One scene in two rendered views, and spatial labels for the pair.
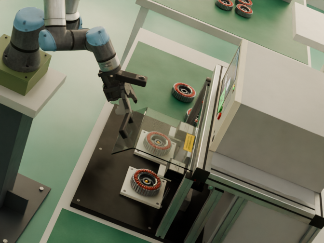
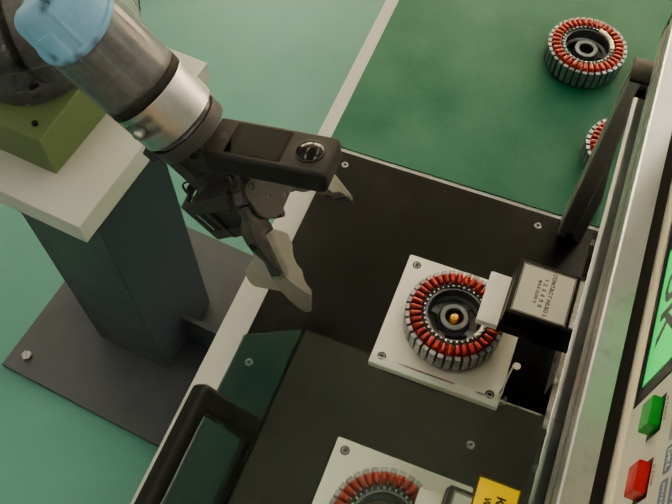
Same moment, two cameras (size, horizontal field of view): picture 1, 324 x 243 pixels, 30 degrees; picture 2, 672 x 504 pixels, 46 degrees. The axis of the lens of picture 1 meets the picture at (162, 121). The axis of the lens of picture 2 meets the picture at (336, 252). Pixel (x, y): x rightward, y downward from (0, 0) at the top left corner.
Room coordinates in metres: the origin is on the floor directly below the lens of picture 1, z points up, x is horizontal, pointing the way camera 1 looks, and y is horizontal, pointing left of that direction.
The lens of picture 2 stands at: (1.52, -0.06, 1.61)
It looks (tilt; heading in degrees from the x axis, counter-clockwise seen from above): 60 degrees down; 25
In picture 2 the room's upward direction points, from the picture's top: straight up
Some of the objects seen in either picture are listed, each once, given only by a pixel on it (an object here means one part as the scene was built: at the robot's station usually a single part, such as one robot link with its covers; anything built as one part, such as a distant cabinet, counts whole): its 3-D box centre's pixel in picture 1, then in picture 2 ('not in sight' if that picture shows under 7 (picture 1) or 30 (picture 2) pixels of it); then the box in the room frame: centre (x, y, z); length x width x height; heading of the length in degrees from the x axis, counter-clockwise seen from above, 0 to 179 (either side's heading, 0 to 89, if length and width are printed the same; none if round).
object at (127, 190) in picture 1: (143, 187); not in sight; (1.68, -0.04, 0.78); 0.15 x 0.15 x 0.01; 4
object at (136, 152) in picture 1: (155, 148); (450, 329); (1.92, -0.02, 0.78); 0.15 x 0.15 x 0.01; 4
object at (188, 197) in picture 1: (182, 197); not in sight; (1.69, -0.18, 0.80); 0.07 x 0.05 x 0.06; 4
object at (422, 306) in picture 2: not in sight; (453, 319); (1.92, -0.02, 0.80); 0.11 x 0.11 x 0.04
